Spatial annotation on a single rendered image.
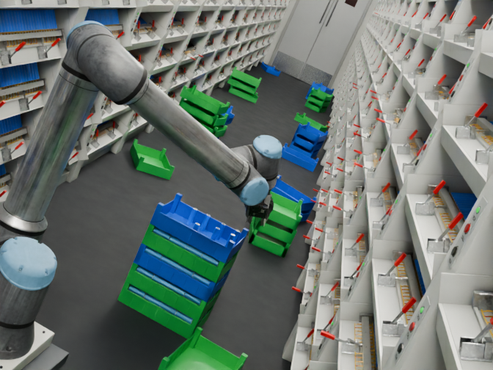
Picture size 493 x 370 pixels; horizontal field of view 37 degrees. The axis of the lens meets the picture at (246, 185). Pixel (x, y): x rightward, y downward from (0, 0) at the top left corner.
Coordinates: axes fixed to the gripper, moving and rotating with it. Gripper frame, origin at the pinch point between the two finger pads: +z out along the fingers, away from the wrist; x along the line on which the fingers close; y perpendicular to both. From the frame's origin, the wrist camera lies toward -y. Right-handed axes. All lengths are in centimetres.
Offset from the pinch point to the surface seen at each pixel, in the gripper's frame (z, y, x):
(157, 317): 35, 23, -28
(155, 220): 6.2, 3.7, -34.5
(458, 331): -97, 105, 36
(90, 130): 43, -76, -86
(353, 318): -26, 53, 32
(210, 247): 8.2, 9.2, -13.4
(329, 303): 15.4, 17.1, 29.5
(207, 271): 15.6, 13.8, -13.0
